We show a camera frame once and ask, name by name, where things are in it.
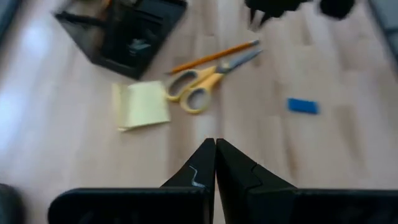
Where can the black marker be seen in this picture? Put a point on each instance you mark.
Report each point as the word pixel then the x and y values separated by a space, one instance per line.
pixel 81 19

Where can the yellow sticky note pad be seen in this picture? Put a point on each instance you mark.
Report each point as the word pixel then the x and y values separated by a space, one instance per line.
pixel 146 104

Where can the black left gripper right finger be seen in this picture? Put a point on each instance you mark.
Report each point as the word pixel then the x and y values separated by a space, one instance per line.
pixel 236 177

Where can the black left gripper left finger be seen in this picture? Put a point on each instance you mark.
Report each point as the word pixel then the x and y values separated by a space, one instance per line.
pixel 202 174

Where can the blue eraser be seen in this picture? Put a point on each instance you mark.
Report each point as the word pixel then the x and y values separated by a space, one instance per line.
pixel 303 106

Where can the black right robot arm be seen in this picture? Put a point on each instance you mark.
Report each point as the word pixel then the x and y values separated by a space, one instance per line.
pixel 337 7

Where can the black mesh desk organizer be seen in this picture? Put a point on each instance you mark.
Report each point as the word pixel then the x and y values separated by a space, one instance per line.
pixel 155 28

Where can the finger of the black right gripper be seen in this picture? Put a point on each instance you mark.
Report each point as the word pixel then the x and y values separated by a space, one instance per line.
pixel 253 21
pixel 264 19

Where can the orange pencil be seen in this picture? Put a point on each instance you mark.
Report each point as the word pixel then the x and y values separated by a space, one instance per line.
pixel 211 57

